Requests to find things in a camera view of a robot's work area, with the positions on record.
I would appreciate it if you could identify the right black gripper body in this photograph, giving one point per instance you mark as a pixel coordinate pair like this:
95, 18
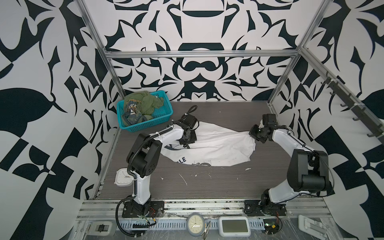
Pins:
258, 133

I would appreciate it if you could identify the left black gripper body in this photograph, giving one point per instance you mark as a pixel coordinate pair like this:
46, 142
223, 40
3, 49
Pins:
192, 138

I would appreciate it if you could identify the teal plastic basket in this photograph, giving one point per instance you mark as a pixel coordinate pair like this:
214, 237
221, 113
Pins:
160, 115

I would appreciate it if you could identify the white tank top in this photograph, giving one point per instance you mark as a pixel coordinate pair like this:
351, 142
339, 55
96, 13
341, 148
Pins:
215, 147

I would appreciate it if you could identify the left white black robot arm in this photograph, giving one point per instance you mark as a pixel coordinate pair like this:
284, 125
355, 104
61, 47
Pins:
145, 153

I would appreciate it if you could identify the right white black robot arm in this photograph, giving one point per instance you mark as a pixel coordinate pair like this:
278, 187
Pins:
308, 173

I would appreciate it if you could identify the green tank top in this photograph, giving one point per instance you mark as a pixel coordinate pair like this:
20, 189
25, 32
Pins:
138, 107

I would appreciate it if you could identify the small white square clock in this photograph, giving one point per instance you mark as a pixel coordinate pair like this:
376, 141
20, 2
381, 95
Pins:
123, 178

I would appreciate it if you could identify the small green circuit board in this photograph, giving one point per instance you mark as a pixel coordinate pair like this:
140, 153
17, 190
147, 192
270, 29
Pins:
272, 226

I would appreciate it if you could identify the round analog clock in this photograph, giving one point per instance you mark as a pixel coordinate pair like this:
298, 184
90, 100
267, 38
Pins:
196, 224

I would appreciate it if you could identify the white digital display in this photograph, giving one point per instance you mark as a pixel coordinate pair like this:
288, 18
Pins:
234, 226

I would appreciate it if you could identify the white plastic stand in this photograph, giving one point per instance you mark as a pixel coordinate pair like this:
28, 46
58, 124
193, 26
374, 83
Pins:
313, 228

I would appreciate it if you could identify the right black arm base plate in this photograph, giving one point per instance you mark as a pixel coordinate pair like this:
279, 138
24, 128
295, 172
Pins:
255, 208

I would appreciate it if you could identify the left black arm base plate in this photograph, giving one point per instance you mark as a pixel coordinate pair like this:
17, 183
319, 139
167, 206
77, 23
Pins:
150, 209

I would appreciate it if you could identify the horizontal aluminium frame bar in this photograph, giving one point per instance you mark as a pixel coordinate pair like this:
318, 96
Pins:
201, 54

